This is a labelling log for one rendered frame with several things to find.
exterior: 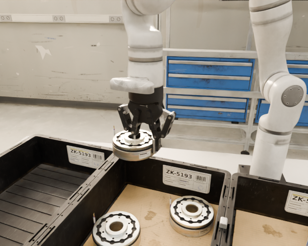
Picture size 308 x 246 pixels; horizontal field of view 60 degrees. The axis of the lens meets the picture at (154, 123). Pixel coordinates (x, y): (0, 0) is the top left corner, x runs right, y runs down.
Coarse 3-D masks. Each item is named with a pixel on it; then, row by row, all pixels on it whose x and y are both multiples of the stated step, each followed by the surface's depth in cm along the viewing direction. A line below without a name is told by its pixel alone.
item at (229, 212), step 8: (232, 176) 63; (240, 176) 63; (248, 176) 63; (256, 176) 63; (232, 184) 60; (280, 184) 60; (288, 184) 60; (296, 184) 60; (232, 192) 60; (232, 200) 55; (232, 208) 53; (232, 216) 51; (224, 232) 48; (224, 240) 46
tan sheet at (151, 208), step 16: (128, 192) 73; (144, 192) 73; (160, 192) 73; (112, 208) 67; (128, 208) 67; (144, 208) 67; (160, 208) 67; (144, 224) 63; (160, 224) 63; (144, 240) 58; (160, 240) 58; (176, 240) 58; (192, 240) 58; (208, 240) 58
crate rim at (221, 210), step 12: (108, 168) 66; (204, 168) 66; (216, 168) 66; (96, 180) 62; (228, 180) 62; (84, 192) 58; (228, 192) 58; (72, 204) 55; (60, 216) 51; (48, 228) 49; (216, 228) 50; (216, 240) 46
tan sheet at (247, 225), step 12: (240, 216) 65; (252, 216) 65; (264, 216) 65; (240, 228) 61; (252, 228) 61; (264, 228) 61; (276, 228) 61; (288, 228) 61; (300, 228) 61; (240, 240) 58; (252, 240) 58; (264, 240) 58; (276, 240) 58; (288, 240) 58; (300, 240) 58
